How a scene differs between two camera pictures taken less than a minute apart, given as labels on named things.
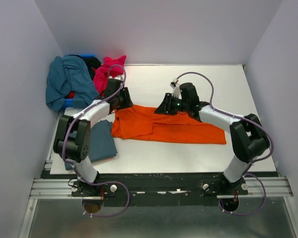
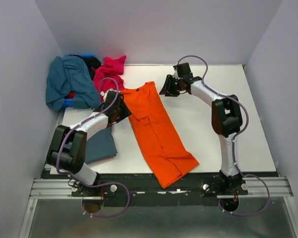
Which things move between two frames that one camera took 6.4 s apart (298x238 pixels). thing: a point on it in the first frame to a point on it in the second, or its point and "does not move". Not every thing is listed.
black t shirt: (90, 63) does not move
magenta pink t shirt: (100, 76) does not move
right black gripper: (165, 106) to (167, 89)
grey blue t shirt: (102, 144) does not move
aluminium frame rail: (58, 189) does not move
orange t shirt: (133, 121) to (164, 146)
